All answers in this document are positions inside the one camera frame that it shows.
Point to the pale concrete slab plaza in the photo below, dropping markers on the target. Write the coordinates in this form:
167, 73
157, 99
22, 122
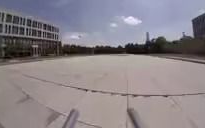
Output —
103, 73

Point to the tall pale chimney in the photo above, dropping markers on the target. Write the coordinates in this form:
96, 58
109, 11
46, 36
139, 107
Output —
147, 36

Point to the row of trees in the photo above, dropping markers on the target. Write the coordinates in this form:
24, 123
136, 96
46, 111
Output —
156, 46

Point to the robot's own part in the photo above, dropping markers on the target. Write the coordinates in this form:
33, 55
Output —
71, 119
135, 119

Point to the low kerb strip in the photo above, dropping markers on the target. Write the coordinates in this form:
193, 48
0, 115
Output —
190, 60

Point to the white building with window rows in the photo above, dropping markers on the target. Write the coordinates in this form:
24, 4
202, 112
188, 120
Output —
20, 31

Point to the dark glass building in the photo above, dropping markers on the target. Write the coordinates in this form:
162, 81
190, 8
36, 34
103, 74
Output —
204, 25

